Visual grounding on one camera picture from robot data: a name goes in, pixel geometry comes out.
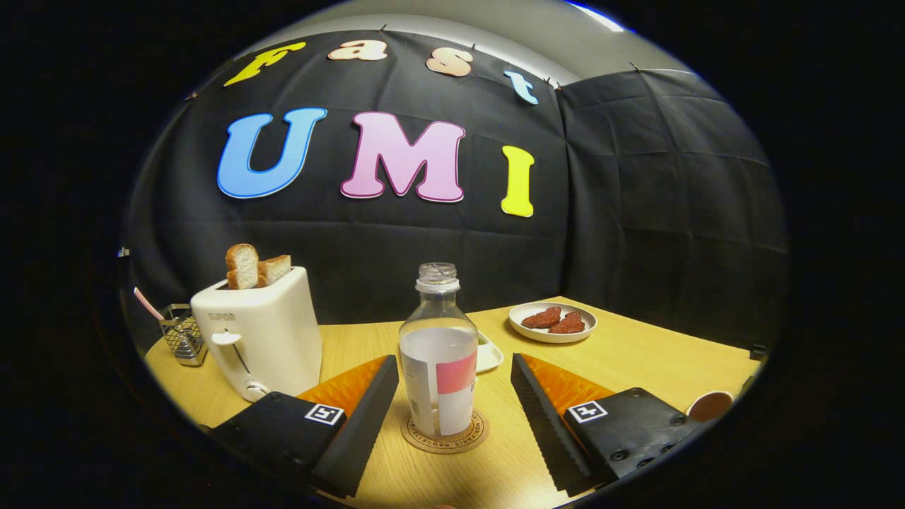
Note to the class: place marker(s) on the clear juice bottle pink label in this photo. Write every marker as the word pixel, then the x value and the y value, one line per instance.
pixel 438 353

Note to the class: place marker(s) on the white toaster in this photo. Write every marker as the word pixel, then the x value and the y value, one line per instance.
pixel 269 332

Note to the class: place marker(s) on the pink striped straw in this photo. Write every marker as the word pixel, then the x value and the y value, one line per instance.
pixel 148 304

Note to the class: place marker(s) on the white divided seed dish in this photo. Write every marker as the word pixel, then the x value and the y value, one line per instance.
pixel 488 357

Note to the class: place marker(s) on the wooden table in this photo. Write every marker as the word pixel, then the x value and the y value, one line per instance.
pixel 636 367

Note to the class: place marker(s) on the white round plate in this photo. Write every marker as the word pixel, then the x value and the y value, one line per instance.
pixel 520 329

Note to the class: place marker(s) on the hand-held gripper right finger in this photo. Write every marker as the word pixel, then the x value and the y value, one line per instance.
pixel 548 431

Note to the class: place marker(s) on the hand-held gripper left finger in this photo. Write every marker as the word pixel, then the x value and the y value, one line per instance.
pixel 368 431

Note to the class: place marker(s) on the black backdrop cloth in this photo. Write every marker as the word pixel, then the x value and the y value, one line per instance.
pixel 636 177

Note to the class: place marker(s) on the red meat piece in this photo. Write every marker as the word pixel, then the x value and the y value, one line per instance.
pixel 568 324
pixel 542 318

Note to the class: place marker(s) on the round wooden coaster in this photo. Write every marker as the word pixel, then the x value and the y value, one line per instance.
pixel 477 435

